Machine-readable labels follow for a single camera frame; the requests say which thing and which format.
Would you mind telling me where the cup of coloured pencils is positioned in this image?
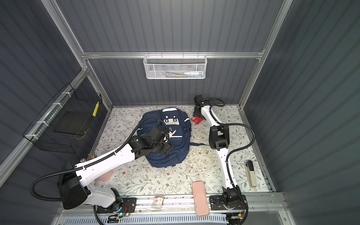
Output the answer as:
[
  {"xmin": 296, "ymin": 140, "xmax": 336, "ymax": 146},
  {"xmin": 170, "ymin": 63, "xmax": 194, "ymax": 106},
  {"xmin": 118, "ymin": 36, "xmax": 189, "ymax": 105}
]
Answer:
[{"xmin": 80, "ymin": 153, "xmax": 113, "ymax": 185}]

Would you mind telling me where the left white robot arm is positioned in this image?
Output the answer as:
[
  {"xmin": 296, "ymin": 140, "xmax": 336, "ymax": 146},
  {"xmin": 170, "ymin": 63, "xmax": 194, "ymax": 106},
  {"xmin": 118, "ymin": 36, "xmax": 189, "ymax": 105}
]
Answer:
[{"xmin": 58, "ymin": 126, "xmax": 176, "ymax": 212}]

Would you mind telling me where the beige stapler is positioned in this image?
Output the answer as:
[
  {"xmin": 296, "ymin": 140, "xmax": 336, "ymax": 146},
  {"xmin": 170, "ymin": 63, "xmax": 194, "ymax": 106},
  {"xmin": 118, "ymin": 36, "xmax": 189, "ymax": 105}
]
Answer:
[{"xmin": 245, "ymin": 160, "xmax": 257, "ymax": 188}]

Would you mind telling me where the small clear eraser box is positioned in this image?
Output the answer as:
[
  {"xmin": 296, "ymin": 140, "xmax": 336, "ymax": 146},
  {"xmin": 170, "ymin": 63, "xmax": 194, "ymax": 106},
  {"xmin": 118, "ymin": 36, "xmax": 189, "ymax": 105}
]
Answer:
[{"xmin": 151, "ymin": 194, "xmax": 165, "ymax": 211}]

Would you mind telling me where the white glue bottle in basket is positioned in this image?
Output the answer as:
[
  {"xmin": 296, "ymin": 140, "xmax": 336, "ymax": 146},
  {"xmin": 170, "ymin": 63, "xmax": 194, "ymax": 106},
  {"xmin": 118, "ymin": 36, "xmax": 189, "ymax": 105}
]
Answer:
[{"xmin": 184, "ymin": 71, "xmax": 203, "ymax": 78}]

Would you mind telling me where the yellow tag on basket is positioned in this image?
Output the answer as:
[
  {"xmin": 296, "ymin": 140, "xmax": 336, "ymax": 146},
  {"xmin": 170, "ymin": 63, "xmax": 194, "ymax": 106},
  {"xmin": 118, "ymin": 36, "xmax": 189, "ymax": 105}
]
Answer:
[{"xmin": 92, "ymin": 102, "xmax": 99, "ymax": 117}]

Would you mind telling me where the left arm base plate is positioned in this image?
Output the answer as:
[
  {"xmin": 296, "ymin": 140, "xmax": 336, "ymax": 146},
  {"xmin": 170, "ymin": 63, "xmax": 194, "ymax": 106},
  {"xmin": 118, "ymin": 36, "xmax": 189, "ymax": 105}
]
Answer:
[{"xmin": 96, "ymin": 197, "xmax": 137, "ymax": 214}]

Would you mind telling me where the white wire mesh basket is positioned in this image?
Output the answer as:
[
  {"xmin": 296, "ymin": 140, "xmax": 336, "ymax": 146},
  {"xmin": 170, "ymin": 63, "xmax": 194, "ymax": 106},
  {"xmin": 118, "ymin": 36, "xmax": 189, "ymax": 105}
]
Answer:
[{"xmin": 143, "ymin": 55, "xmax": 208, "ymax": 80}]

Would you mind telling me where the navy blue student backpack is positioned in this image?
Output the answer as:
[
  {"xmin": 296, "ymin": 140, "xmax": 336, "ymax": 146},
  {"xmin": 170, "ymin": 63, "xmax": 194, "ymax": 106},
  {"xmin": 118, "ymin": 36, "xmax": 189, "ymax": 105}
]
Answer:
[{"xmin": 131, "ymin": 108, "xmax": 204, "ymax": 168}]

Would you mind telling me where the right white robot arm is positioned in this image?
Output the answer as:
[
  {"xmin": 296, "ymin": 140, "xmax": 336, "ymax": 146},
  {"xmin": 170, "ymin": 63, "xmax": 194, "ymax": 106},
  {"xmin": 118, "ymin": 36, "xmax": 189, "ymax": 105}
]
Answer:
[{"xmin": 193, "ymin": 95, "xmax": 241, "ymax": 209}]

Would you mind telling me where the red card packet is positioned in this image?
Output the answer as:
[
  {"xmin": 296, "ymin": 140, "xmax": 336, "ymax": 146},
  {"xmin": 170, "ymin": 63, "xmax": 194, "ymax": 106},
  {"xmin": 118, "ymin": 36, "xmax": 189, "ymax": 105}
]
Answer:
[{"xmin": 191, "ymin": 116, "xmax": 203, "ymax": 124}]

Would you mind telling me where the left black corrugated cable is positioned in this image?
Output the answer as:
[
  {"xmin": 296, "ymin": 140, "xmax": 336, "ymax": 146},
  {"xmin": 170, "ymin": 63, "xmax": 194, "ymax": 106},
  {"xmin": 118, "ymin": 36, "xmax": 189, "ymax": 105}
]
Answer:
[{"xmin": 29, "ymin": 117, "xmax": 169, "ymax": 202}]

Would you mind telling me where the pink pencil case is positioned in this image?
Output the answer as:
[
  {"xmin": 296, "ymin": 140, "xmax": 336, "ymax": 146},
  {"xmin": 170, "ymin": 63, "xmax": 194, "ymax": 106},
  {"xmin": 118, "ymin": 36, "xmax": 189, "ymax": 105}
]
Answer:
[{"xmin": 192, "ymin": 181, "xmax": 210, "ymax": 217}]

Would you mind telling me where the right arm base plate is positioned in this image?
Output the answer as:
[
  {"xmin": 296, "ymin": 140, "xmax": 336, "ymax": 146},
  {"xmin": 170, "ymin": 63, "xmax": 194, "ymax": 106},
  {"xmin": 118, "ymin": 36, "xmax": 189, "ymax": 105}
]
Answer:
[{"xmin": 209, "ymin": 195, "xmax": 247, "ymax": 211}]

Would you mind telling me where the black wire mesh basket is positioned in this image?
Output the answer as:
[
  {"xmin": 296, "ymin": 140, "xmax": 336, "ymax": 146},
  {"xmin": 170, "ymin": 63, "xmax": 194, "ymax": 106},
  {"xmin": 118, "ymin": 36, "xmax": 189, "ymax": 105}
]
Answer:
[{"xmin": 23, "ymin": 85, "xmax": 102, "ymax": 154}]

